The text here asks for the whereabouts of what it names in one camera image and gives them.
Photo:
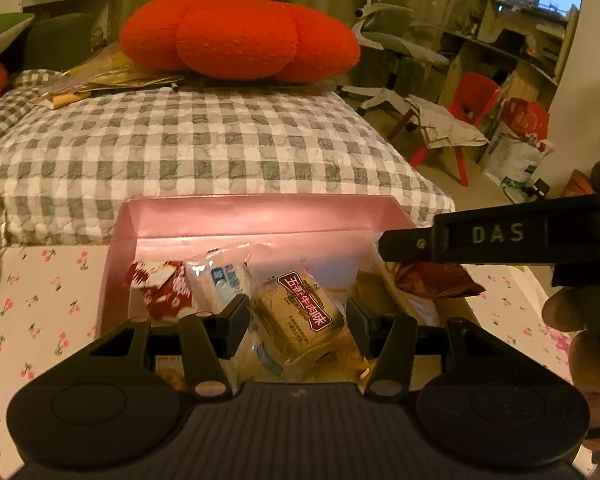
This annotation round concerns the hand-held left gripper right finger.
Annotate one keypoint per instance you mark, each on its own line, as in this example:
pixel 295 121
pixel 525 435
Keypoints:
pixel 358 327

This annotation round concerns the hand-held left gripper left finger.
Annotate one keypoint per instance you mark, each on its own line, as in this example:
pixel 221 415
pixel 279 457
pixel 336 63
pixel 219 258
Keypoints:
pixel 236 325

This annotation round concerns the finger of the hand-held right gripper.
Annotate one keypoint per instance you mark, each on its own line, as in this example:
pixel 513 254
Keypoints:
pixel 410 245

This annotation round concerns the cream snack packet blue print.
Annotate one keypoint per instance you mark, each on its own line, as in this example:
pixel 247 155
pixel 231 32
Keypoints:
pixel 260 355

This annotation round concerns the dark red foil snack packet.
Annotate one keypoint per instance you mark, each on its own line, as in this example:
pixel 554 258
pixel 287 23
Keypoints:
pixel 440 282

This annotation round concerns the clear white blue snack packet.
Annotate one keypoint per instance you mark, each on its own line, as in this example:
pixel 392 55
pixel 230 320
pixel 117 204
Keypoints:
pixel 215 280

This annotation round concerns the pale yellow snack packet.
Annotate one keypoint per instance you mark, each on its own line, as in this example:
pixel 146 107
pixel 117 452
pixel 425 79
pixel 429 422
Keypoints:
pixel 405 310

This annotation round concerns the beige snack packet red label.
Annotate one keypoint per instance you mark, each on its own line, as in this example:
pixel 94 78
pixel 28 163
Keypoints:
pixel 300 315

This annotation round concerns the red white snack packet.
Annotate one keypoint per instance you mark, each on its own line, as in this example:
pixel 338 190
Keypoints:
pixel 155 290

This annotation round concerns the pink cardboard box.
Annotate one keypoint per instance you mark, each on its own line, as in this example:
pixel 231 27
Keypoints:
pixel 260 220

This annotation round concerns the clear bag of snacks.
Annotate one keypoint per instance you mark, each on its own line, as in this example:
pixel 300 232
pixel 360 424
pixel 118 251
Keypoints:
pixel 110 77

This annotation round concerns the person's right hand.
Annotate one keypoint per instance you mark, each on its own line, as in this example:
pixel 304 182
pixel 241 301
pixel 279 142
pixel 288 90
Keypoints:
pixel 562 310

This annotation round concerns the orange cookie snack packet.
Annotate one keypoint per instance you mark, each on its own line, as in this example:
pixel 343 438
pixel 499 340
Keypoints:
pixel 170 372

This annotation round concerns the white plastic bag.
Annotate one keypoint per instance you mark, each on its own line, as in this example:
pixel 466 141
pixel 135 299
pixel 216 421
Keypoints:
pixel 512 160

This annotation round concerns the red shopping bag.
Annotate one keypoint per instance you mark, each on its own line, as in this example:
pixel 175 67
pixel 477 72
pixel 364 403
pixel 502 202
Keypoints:
pixel 525 117

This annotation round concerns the red plastic child chair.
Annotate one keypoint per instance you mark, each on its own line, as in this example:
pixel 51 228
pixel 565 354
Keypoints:
pixel 475 95

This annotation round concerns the grey checkered pillow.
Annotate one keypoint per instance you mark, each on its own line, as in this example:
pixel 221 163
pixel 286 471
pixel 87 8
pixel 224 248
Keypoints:
pixel 205 145

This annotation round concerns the floral bed sheet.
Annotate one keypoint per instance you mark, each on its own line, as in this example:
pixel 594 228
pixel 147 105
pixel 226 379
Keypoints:
pixel 45 310

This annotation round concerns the wooden desk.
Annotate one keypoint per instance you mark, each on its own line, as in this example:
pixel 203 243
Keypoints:
pixel 500 45

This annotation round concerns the grey office chair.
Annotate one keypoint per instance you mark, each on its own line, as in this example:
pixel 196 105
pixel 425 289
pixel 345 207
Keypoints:
pixel 395 25

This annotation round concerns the orange persimmon plush pillow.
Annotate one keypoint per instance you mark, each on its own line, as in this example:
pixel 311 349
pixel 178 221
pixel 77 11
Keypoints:
pixel 240 35

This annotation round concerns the dark green sofa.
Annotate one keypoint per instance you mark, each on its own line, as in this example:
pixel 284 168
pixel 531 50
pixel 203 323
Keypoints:
pixel 55 40

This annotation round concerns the green snowflake cushion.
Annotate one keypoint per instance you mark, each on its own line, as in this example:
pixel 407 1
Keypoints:
pixel 0 35

